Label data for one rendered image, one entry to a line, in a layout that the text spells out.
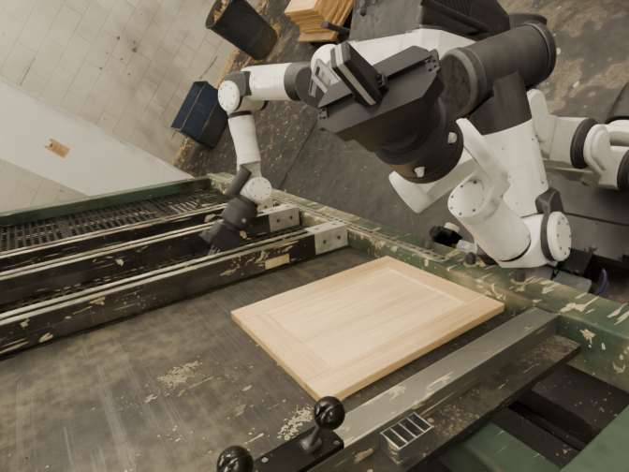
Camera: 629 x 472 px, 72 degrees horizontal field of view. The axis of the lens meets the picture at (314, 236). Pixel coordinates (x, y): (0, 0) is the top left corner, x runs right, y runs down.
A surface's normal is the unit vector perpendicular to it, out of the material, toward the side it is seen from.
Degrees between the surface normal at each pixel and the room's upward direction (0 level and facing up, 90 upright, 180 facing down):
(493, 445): 53
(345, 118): 16
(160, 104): 90
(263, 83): 37
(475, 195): 7
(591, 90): 0
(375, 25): 23
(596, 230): 0
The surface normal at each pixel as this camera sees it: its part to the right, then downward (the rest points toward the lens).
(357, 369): -0.07, -0.94
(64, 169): 0.51, 0.33
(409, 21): -0.82, 0.01
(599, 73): -0.70, -0.37
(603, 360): -0.83, 0.24
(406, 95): -0.56, -0.22
